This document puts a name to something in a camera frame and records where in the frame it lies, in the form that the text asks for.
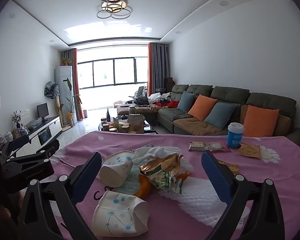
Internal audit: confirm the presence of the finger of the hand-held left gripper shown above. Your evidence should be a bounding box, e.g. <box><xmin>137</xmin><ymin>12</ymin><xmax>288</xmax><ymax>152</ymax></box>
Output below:
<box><xmin>5</xmin><ymin>139</ymin><xmax>60</xmax><ymax>162</ymax></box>
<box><xmin>0</xmin><ymin>135</ymin><xmax>30</xmax><ymax>157</ymax></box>

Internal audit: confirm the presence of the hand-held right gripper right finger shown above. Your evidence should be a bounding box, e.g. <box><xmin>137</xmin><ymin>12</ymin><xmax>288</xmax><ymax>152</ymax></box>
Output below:
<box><xmin>201</xmin><ymin>151</ymin><xmax>286</xmax><ymax>240</ymax></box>

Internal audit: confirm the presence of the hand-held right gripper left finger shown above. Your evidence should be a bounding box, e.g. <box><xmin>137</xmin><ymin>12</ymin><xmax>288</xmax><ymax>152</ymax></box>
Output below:
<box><xmin>18</xmin><ymin>152</ymin><xmax>102</xmax><ymax>240</ymax></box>

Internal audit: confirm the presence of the small gold wrapper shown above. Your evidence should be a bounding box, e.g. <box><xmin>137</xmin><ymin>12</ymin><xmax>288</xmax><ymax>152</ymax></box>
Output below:
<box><xmin>216</xmin><ymin>159</ymin><xmax>240</xmax><ymax>173</ymax></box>

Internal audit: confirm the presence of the crushed blue-patterned paper cup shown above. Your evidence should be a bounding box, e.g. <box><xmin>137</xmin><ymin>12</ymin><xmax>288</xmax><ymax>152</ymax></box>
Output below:
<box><xmin>99</xmin><ymin>151</ymin><xmax>134</xmax><ymax>188</ymax></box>
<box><xmin>91</xmin><ymin>190</ymin><xmax>150</xmax><ymax>238</ymax></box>

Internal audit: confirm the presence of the white paper towel sheet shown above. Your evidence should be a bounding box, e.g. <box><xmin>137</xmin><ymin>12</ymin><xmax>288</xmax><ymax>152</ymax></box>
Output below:
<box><xmin>159</xmin><ymin>176</ymin><xmax>252</xmax><ymax>229</ymax></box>

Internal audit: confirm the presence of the green and white wrapper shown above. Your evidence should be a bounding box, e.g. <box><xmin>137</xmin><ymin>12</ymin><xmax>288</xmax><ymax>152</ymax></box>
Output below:
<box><xmin>151</xmin><ymin>170</ymin><xmax>185</xmax><ymax>196</ymax></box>

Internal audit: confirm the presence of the gold foil wrapper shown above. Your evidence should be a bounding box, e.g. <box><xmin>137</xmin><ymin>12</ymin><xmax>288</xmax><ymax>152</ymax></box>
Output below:
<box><xmin>139</xmin><ymin>154</ymin><xmax>185</xmax><ymax>182</ymax></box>

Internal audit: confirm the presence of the white tissue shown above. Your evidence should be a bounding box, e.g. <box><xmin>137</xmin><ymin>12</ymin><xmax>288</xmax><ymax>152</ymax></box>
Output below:
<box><xmin>133</xmin><ymin>144</ymin><xmax>182</xmax><ymax>164</ymax></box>

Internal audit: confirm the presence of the white and black TV cabinet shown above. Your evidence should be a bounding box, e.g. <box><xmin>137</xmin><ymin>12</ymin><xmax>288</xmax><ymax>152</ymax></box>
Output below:
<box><xmin>0</xmin><ymin>116</ymin><xmax>63</xmax><ymax>155</ymax></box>

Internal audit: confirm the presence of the grey plastic bag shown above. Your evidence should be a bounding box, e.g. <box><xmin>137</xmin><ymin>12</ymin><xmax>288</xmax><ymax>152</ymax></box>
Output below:
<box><xmin>27</xmin><ymin>119</ymin><xmax>43</xmax><ymax>130</ymax></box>

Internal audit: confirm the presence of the small plant in vase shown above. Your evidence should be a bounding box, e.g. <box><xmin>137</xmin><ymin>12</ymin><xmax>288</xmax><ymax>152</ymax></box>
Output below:
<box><xmin>12</xmin><ymin>110</ymin><xmax>22</xmax><ymax>129</ymax></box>

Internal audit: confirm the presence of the clear red-edged packet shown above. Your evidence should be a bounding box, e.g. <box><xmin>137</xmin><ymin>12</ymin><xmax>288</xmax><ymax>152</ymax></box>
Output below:
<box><xmin>207</xmin><ymin>141</ymin><xmax>231</xmax><ymax>153</ymax></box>

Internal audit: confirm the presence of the brown snack packet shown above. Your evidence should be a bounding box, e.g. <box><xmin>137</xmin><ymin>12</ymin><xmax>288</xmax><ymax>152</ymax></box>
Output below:
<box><xmin>189</xmin><ymin>141</ymin><xmax>210</xmax><ymax>152</ymax></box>

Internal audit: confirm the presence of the small black monitor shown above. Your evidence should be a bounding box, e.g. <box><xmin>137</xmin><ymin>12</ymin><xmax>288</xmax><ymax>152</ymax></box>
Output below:
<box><xmin>36</xmin><ymin>103</ymin><xmax>50</xmax><ymax>122</ymax></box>

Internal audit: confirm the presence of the flat gold snack packet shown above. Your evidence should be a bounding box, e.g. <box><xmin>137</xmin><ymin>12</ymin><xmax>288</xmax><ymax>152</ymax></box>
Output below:
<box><xmin>237</xmin><ymin>143</ymin><xmax>261</xmax><ymax>158</ymax></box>

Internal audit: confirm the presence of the blue and white lidded cup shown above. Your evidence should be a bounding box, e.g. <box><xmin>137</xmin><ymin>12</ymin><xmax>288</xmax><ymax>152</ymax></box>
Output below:
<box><xmin>227</xmin><ymin>122</ymin><xmax>244</xmax><ymax>149</ymax></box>

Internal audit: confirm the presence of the large-leaf potted plant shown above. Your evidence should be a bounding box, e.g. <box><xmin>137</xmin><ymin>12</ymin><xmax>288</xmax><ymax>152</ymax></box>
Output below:
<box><xmin>60</xmin><ymin>77</ymin><xmax>82</xmax><ymax>127</ymax></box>

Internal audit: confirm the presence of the group of glass jars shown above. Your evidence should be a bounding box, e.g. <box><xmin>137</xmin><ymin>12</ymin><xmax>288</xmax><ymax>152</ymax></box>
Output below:
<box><xmin>101</xmin><ymin>121</ymin><xmax>130</xmax><ymax>133</ymax></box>

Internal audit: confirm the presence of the blue cushion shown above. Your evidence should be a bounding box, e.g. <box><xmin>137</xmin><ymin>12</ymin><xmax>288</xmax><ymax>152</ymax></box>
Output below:
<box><xmin>177</xmin><ymin>91</ymin><xmax>196</xmax><ymax>113</ymax></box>
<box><xmin>204</xmin><ymin>102</ymin><xmax>236</xmax><ymax>130</ymax></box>

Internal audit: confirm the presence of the covered standing fan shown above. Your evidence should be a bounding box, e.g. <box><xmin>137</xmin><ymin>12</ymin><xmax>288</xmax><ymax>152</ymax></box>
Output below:
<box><xmin>44</xmin><ymin>80</ymin><xmax>63</xmax><ymax>128</ymax></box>

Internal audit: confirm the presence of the pink floral blanket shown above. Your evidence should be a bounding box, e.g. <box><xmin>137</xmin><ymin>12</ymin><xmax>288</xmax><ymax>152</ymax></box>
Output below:
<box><xmin>49</xmin><ymin>131</ymin><xmax>300</xmax><ymax>240</ymax></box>

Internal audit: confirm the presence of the brown snack bag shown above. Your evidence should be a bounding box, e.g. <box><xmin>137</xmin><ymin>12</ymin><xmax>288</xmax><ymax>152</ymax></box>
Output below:
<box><xmin>128</xmin><ymin>114</ymin><xmax>145</xmax><ymax>133</ymax></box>

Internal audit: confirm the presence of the orange cushion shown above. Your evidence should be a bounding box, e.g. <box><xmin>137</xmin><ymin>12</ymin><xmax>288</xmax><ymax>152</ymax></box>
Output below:
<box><xmin>187</xmin><ymin>94</ymin><xmax>217</xmax><ymax>121</ymax></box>
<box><xmin>243</xmin><ymin>105</ymin><xmax>280</xmax><ymax>137</ymax></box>

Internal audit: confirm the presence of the grey and orange curtain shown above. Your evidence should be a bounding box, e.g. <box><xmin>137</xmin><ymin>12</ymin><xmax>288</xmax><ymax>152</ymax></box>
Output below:
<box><xmin>62</xmin><ymin>48</ymin><xmax>85</xmax><ymax>119</ymax></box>
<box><xmin>147</xmin><ymin>42</ymin><xmax>171</xmax><ymax>97</ymax></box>

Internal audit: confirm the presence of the white standing air conditioner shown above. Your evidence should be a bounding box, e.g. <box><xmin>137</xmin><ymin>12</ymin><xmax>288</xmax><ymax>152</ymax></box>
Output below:
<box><xmin>55</xmin><ymin>66</ymin><xmax>77</xmax><ymax>125</ymax></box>

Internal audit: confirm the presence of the dark glass coffee table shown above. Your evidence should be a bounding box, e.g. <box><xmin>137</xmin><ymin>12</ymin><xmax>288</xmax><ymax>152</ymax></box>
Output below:
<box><xmin>97</xmin><ymin>107</ymin><xmax>157</xmax><ymax>133</ymax></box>

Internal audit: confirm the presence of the green sofa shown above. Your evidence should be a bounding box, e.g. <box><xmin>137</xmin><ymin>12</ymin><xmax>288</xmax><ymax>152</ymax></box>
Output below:
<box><xmin>116</xmin><ymin>84</ymin><xmax>300</xmax><ymax>145</ymax></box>

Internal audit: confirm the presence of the black-framed window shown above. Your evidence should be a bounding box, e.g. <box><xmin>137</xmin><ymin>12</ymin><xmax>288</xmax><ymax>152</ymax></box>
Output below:
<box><xmin>77</xmin><ymin>57</ymin><xmax>148</xmax><ymax>89</ymax></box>

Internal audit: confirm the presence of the pile of white clothes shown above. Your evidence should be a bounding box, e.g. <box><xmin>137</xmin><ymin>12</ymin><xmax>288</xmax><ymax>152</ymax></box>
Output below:
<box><xmin>150</xmin><ymin>92</ymin><xmax>172</xmax><ymax>103</ymax></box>

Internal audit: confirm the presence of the dark wooden cabinet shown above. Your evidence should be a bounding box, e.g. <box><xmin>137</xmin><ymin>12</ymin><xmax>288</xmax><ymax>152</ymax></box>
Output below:
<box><xmin>164</xmin><ymin>77</ymin><xmax>175</xmax><ymax>93</ymax></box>

